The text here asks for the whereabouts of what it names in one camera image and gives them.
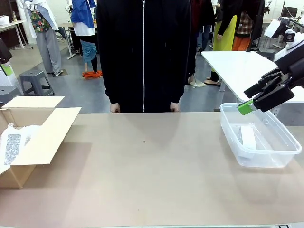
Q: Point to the person in blue jacket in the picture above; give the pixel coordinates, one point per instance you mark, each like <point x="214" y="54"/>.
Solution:
<point x="85" y="28"/>

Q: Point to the person's right hand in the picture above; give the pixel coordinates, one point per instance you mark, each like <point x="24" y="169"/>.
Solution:
<point x="115" y="108"/>

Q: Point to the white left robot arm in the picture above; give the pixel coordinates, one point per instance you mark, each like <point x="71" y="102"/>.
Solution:
<point x="8" y="80"/>

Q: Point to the grey plastic stool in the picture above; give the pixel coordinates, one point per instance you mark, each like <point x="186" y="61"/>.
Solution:
<point x="12" y="93"/>
<point x="35" y="79"/>

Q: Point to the person in floral shirt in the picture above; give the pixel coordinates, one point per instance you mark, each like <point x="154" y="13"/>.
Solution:
<point x="45" y="35"/>

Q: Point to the person in yellow apron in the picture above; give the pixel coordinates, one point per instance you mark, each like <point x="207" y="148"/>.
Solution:
<point x="225" y="35"/>

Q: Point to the person's left hand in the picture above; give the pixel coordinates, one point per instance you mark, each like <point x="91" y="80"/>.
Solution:
<point x="174" y="107"/>

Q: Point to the person's right forearm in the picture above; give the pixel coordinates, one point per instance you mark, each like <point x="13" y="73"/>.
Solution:
<point x="111" y="80"/>

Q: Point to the person's left forearm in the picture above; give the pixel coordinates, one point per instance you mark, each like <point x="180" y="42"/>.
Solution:
<point x="184" y="80"/>

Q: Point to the white-legged desk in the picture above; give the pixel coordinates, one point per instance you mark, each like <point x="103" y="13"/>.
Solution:
<point x="12" y="26"/>

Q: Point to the person in black hoodie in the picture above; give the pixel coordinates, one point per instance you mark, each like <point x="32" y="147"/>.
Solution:
<point x="145" y="47"/>

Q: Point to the bubble-wrapped clock grey face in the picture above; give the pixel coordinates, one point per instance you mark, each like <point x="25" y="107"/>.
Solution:
<point x="12" y="149"/>

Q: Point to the person in orange trousers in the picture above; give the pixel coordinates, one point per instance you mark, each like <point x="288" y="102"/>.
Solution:
<point x="242" y="33"/>

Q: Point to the wooden-top table white legs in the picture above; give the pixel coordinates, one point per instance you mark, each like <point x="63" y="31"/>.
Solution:
<point x="69" y="31"/>

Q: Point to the clear plastic container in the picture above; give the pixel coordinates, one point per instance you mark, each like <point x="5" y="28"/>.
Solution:
<point x="280" y="142"/>

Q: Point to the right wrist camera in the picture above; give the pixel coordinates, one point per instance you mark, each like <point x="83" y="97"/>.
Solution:
<point x="291" y="38"/>

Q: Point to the unwrapped white clock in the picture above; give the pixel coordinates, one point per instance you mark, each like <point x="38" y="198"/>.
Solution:
<point x="248" y="139"/>

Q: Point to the open cardboard box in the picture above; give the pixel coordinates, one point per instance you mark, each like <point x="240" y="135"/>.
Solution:
<point x="52" y="133"/>

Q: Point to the person in dark red top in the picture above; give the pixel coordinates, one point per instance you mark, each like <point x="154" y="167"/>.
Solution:
<point x="202" y="21"/>

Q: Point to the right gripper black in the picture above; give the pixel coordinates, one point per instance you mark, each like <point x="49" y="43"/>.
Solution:
<point x="294" y="69"/>

